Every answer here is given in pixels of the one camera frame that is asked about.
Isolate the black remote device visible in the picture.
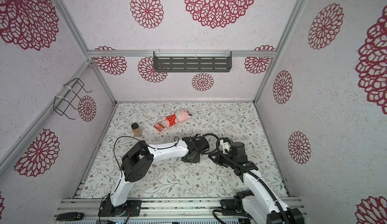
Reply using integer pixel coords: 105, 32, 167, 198
56, 212, 84, 221

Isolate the brown spice jar black lid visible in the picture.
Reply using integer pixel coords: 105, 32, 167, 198
131, 123, 142, 137

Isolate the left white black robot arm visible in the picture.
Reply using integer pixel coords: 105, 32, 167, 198
98, 134, 215, 217

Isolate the black wire wall rack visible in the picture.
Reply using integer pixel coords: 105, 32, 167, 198
52, 78, 92, 120

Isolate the grey wall shelf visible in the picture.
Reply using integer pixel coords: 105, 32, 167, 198
153, 51, 232, 73

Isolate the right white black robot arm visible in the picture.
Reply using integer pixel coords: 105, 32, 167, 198
209, 137, 305, 224

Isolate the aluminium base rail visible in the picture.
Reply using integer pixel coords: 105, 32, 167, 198
54, 196, 312, 224

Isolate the pink plush pig toy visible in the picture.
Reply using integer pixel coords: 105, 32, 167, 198
162, 109, 192, 127

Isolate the red playing card box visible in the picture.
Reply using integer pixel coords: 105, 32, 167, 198
153, 122, 167, 134

